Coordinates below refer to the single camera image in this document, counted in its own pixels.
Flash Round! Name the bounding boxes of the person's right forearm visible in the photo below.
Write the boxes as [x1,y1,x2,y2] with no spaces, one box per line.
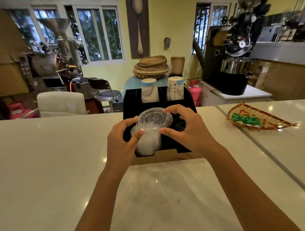
[207,146,302,231]

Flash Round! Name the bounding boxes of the stack of clear plastic lids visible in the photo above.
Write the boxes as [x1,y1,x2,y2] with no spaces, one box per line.
[130,125,163,157]

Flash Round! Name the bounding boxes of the paper cup stack blue print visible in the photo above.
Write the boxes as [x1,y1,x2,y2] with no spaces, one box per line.
[141,78,160,103]

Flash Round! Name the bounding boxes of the brown cardboard sheets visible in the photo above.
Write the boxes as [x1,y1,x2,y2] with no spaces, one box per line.
[0,10,32,97]

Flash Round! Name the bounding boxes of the green candy packets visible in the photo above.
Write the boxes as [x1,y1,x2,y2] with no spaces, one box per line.
[230,112,261,128]

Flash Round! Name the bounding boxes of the black cup organizer box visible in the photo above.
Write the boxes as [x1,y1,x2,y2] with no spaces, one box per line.
[122,86,197,158]

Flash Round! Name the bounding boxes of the large cardboard box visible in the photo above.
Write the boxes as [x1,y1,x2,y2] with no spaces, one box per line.
[247,60,305,102]

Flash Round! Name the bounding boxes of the chrome bar stool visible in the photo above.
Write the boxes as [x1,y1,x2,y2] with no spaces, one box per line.
[88,77,122,113]

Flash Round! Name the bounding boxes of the clear plastic dome lid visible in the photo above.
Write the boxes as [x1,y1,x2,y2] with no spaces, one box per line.
[136,107,173,131]

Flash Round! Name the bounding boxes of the pink gas cylinder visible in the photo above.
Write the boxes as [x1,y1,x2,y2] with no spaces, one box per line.
[186,78,202,108]

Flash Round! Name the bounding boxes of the person's right hand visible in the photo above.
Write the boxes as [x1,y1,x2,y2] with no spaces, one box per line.
[158,104,227,160]

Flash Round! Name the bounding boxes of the silver coffee roaster machine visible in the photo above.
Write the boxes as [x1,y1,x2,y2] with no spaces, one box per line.
[19,18,89,96]

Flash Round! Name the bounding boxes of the white padded chair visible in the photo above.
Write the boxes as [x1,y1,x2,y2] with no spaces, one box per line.
[36,91,87,118]

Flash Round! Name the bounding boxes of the white appliance box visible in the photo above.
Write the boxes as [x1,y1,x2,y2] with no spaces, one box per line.
[257,25,282,43]

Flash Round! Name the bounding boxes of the wide white-framed window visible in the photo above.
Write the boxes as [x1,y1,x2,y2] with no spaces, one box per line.
[0,4,126,65]

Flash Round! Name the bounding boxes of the spoon wall picture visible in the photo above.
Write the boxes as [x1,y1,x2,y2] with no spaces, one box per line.
[125,0,150,59]

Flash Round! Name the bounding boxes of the black coffee roaster machine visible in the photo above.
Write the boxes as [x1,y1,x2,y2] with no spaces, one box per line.
[202,0,272,96]

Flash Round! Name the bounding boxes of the tall woven cylinder basket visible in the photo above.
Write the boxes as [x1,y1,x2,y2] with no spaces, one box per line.
[170,56,186,76]

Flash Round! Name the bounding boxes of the paper cup stack line drawing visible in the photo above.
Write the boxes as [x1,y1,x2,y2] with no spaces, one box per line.
[166,76,185,101]

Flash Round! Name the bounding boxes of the black exhaust duct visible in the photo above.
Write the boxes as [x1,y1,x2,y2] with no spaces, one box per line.
[193,39,205,70]

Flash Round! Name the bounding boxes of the person's left hand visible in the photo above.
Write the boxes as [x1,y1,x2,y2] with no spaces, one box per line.
[107,116,145,171]

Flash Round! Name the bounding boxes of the pink plastic container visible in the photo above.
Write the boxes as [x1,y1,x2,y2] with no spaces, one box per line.
[7,101,40,120]

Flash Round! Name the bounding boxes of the person's left forearm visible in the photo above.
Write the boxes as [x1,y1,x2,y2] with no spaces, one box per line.
[75,164,134,231]

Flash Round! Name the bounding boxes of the woven boat-shaped tray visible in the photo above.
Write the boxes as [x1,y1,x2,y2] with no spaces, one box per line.
[227,102,298,131]

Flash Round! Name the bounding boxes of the narrow barred window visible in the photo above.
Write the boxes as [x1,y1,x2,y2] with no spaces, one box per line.
[192,2,232,56]

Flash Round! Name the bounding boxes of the grey shelf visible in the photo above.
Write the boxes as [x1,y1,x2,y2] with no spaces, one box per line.
[248,41,305,66]

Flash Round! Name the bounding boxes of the stack of flat woven baskets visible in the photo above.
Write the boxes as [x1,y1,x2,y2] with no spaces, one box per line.
[133,55,170,80]

